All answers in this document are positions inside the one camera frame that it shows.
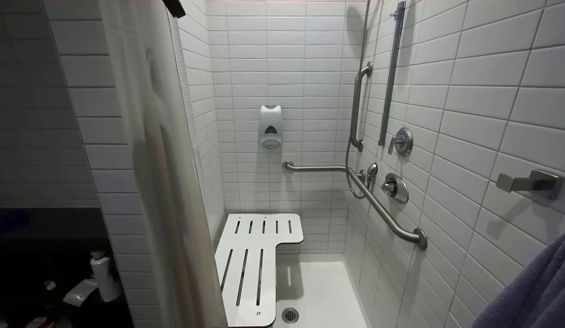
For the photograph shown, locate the white shower curtain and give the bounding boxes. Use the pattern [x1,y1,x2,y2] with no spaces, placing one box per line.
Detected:
[98,0,229,328]

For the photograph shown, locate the steel shower slide bar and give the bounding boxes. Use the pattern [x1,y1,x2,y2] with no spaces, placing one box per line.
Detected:
[378,0,407,148]

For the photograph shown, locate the white slotted shower seat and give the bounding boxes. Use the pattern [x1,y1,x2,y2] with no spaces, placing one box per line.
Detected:
[214,213,305,328]

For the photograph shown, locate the short vertical steel grab bar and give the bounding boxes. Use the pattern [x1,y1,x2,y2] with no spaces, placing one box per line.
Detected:
[348,61,374,153]

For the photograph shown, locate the white plastic bottle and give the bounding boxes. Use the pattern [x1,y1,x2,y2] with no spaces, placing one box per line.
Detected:
[89,249,123,303]

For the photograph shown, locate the long angled steel grab bar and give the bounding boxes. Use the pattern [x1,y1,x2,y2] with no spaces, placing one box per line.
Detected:
[282,160,428,251]

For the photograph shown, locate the white squeeze tube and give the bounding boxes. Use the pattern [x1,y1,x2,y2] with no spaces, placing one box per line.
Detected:
[62,278,99,307]

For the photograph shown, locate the square steel towel hook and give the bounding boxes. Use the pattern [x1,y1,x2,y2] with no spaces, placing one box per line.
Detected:
[495,169,565,201]

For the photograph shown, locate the purple towel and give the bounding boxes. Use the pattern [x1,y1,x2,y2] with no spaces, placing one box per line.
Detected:
[471,226,565,328]

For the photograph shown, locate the white wall soap dispenser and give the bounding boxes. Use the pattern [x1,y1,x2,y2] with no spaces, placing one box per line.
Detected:
[258,105,283,150]

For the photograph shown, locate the steel shower hose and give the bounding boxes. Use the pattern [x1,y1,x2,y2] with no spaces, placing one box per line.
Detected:
[345,0,372,200]

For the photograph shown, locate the steel hose wall outlet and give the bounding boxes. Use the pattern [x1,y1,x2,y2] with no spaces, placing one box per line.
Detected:
[365,162,379,190]

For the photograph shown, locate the round steel shower valve handle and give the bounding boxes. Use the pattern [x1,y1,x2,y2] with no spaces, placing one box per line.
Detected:
[381,172,410,204]
[387,127,414,158]

